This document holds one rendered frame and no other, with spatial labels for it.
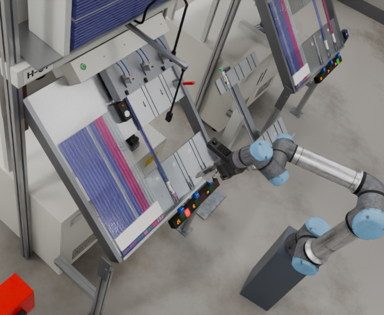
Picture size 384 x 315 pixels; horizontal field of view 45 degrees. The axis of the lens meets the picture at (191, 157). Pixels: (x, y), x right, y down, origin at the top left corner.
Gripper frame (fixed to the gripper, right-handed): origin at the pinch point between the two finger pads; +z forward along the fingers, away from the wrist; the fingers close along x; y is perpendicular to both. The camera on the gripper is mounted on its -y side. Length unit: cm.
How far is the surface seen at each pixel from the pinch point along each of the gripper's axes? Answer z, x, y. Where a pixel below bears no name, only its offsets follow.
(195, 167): 15.3, 6.9, 1.4
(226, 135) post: 29, 46, 3
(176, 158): 12.8, -0.7, -8.2
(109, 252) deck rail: 17, -49, 3
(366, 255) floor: 36, 94, 126
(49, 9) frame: -31, -39, -74
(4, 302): 19, -88, -8
